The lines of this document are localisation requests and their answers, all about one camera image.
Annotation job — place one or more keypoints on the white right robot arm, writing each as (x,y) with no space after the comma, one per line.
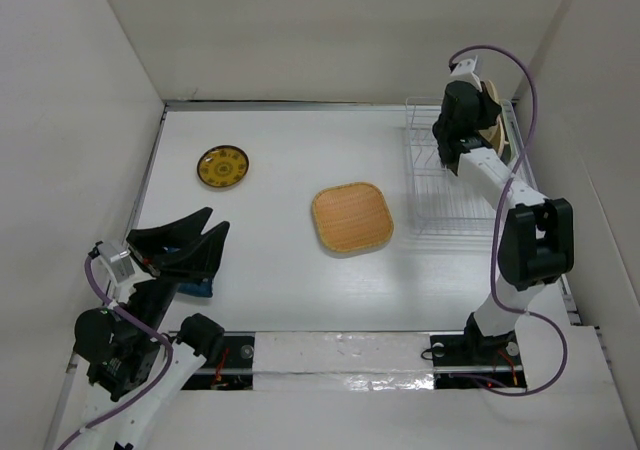
(533,235)

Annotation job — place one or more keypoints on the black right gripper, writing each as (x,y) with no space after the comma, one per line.
(491,109)

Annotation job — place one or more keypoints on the yellow brown round plate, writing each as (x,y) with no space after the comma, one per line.
(223,166)

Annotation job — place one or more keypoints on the white wire dish rack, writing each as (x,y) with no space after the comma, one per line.
(441,204)

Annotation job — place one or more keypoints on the green-rimmed bamboo tray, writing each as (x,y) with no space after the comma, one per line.
(506,153)

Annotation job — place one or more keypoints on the orange square woven tray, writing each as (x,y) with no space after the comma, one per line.
(352,218)

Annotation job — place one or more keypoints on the cream floral round plate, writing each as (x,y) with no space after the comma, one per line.
(495,134)

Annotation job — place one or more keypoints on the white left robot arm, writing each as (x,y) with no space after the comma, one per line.
(134,370)

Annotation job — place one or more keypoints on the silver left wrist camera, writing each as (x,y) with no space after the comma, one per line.
(116,259)

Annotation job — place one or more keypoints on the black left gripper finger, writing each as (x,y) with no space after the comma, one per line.
(214,240)
(171,246)

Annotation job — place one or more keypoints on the dark blue plate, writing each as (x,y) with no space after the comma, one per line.
(203,288)

